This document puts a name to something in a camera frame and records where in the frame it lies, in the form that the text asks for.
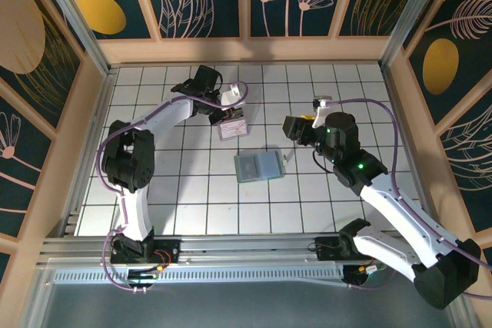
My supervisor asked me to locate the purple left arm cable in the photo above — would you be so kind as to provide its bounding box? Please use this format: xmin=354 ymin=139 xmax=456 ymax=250
xmin=95 ymin=81 xmax=251 ymax=293

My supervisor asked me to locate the red orange wire bundle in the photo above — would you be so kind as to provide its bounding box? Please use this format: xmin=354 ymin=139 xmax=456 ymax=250
xmin=153 ymin=250 xmax=172 ymax=272

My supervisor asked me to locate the aluminium corner post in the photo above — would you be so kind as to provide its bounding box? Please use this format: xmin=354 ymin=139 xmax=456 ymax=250
xmin=32 ymin=0 xmax=115 ymax=75
xmin=379 ymin=0 xmax=450 ymax=70

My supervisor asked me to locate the grey metal platform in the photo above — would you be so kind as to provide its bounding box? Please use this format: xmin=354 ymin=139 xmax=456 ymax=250
xmin=22 ymin=266 xmax=477 ymax=328

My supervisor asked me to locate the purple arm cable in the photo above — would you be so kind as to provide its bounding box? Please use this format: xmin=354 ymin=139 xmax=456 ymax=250
xmin=328 ymin=98 xmax=492 ymax=301
xmin=95 ymin=81 xmax=251 ymax=293

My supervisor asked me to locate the aluminium table side rail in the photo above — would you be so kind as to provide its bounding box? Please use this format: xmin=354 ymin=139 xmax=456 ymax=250
xmin=382 ymin=66 xmax=437 ymax=231
xmin=61 ymin=68 xmax=118 ymax=237

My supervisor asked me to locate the grey card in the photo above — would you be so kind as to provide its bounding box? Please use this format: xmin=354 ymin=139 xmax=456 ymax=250
xmin=239 ymin=156 xmax=260 ymax=182

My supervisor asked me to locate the perforated grey cable duct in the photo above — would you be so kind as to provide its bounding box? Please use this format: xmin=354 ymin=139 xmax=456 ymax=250
xmin=53 ymin=267 xmax=347 ymax=286

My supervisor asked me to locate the yellow connector with wires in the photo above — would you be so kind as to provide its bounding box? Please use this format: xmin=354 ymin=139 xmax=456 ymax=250
xmin=359 ymin=264 xmax=387 ymax=277

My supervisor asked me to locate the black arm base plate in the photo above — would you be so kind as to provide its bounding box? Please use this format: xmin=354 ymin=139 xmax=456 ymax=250
xmin=152 ymin=238 xmax=181 ymax=266
xmin=314 ymin=236 xmax=385 ymax=263

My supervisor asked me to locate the white card with pink lines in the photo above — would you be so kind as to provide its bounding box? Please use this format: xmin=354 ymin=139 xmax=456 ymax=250
xmin=218 ymin=120 xmax=250 ymax=141

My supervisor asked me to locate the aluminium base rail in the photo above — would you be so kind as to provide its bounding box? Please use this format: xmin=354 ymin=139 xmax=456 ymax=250
xmin=36 ymin=234 xmax=457 ymax=267

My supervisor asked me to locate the thin black cable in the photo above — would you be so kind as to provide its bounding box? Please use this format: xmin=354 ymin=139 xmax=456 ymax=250
xmin=313 ymin=147 xmax=337 ymax=174

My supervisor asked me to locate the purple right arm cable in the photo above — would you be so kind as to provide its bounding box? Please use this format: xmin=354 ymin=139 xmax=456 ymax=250
xmin=328 ymin=98 xmax=492 ymax=301

